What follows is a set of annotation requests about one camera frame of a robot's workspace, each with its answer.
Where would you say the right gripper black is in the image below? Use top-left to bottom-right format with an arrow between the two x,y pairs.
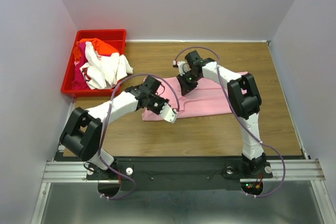
176,71 -> 201,96

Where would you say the pink t shirt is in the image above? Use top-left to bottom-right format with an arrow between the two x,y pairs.
158,77 -> 231,119

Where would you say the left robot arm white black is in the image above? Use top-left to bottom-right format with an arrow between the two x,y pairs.
59,76 -> 177,181

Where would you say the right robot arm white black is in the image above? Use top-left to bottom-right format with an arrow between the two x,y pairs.
173,50 -> 272,177

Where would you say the white t shirt red print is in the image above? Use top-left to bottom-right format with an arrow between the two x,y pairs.
80,41 -> 133,90

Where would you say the red plastic bin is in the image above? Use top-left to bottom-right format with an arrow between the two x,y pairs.
61,29 -> 127,98

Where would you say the magenta t shirt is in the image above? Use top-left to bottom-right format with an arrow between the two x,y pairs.
72,42 -> 90,90

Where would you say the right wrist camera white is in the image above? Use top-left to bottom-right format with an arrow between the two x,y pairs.
173,60 -> 189,76

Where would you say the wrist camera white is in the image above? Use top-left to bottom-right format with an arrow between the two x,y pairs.
159,104 -> 178,123
173,60 -> 189,76

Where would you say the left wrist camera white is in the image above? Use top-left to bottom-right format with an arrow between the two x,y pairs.
159,104 -> 178,123

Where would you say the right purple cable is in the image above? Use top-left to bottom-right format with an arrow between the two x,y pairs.
174,46 -> 287,198

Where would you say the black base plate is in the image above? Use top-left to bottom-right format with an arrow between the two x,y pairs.
86,156 -> 273,191

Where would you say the aluminium rail frame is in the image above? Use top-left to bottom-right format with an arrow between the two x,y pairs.
31,98 -> 330,224

